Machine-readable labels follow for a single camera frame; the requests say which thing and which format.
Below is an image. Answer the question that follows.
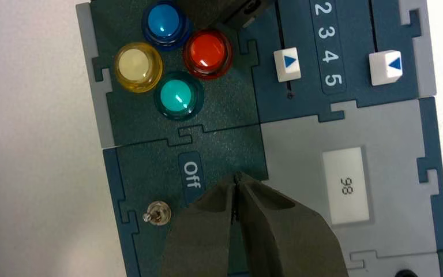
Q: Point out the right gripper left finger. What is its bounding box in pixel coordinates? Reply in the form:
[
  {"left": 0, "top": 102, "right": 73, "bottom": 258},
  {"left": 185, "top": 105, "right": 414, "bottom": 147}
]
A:
[{"left": 160, "top": 174, "right": 236, "bottom": 277}]

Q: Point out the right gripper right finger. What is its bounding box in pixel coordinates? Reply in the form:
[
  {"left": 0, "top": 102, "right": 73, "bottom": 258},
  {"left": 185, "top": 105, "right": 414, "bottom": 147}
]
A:
[{"left": 237, "top": 172, "right": 350, "bottom": 277}]

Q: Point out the white number display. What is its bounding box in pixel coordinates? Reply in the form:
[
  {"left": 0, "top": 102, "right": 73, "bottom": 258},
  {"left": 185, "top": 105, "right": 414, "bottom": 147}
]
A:
[{"left": 322, "top": 147, "right": 371, "bottom": 226}]

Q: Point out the grey and blue control box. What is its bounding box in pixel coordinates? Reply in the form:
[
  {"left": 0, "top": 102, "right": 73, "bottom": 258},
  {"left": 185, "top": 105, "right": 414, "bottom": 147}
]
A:
[{"left": 75, "top": 0, "right": 443, "bottom": 277}]

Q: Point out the green dome push button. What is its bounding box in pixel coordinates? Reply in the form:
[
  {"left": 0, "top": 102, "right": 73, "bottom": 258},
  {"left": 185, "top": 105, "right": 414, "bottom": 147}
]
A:
[{"left": 153, "top": 71, "right": 205, "bottom": 122}]

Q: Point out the white slider knob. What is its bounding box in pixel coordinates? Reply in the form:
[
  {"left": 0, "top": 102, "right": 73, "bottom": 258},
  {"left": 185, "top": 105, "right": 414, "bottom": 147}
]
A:
[
  {"left": 369, "top": 50, "right": 403, "bottom": 87},
  {"left": 273, "top": 47, "right": 302, "bottom": 83}
]

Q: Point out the yellow dome push button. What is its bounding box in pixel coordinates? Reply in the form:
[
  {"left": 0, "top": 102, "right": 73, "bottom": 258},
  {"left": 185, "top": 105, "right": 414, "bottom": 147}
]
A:
[{"left": 114, "top": 42, "right": 164, "bottom": 93}]

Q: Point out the red dome push button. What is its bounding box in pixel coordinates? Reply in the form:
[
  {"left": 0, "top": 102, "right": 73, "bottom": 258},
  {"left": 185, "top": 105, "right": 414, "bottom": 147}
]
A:
[{"left": 182, "top": 28, "right": 234, "bottom": 80}]

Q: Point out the blue dome push button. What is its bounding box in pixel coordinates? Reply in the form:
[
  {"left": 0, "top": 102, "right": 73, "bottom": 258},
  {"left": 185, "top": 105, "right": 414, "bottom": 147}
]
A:
[{"left": 142, "top": 1, "right": 192, "bottom": 51}]

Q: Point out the metal toggle switch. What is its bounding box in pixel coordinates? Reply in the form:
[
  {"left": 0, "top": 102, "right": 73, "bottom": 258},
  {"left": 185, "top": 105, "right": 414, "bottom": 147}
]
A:
[{"left": 142, "top": 200, "right": 172, "bottom": 227}]

